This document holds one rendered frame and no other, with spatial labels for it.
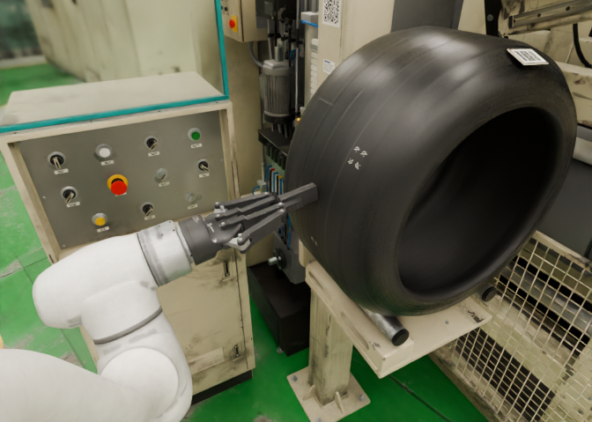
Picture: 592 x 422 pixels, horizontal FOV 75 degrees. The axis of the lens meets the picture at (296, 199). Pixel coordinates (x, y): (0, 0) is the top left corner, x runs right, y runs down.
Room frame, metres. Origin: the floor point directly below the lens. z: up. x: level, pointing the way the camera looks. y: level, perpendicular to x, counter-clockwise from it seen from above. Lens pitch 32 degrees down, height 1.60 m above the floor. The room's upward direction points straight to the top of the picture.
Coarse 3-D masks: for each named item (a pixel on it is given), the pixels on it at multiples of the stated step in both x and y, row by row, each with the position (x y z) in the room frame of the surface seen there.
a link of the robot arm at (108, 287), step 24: (120, 240) 0.44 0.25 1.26; (72, 264) 0.40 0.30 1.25; (96, 264) 0.40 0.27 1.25; (120, 264) 0.40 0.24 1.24; (144, 264) 0.42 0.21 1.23; (48, 288) 0.37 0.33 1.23; (72, 288) 0.37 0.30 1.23; (96, 288) 0.38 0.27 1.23; (120, 288) 0.38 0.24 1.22; (144, 288) 0.40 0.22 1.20; (48, 312) 0.35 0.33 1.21; (72, 312) 0.36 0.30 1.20; (96, 312) 0.36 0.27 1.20; (120, 312) 0.37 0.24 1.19; (144, 312) 0.38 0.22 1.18; (96, 336) 0.35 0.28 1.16; (120, 336) 0.35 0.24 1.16
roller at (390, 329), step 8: (368, 312) 0.62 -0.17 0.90; (376, 320) 0.60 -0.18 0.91; (384, 320) 0.59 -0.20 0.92; (392, 320) 0.59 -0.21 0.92; (384, 328) 0.57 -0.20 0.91; (392, 328) 0.57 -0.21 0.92; (400, 328) 0.56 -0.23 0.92; (392, 336) 0.55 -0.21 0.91; (400, 336) 0.55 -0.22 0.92; (408, 336) 0.56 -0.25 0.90; (400, 344) 0.55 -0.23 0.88
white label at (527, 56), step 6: (510, 48) 0.64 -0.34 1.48; (516, 48) 0.65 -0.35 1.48; (522, 48) 0.66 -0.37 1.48; (528, 48) 0.66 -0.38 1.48; (516, 54) 0.63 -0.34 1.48; (522, 54) 0.64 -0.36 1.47; (528, 54) 0.64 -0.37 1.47; (534, 54) 0.65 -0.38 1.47; (522, 60) 0.62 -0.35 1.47; (528, 60) 0.62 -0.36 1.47; (534, 60) 0.63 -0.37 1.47; (540, 60) 0.64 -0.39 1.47
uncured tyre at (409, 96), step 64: (384, 64) 0.68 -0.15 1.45; (448, 64) 0.61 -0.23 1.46; (512, 64) 0.63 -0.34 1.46; (320, 128) 0.66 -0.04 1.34; (384, 128) 0.56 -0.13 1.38; (448, 128) 0.55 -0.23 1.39; (512, 128) 0.88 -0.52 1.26; (576, 128) 0.72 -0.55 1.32; (320, 192) 0.58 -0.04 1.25; (384, 192) 0.51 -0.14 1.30; (448, 192) 0.94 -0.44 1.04; (512, 192) 0.83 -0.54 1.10; (320, 256) 0.59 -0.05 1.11; (384, 256) 0.51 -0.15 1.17; (448, 256) 0.78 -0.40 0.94; (512, 256) 0.69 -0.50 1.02
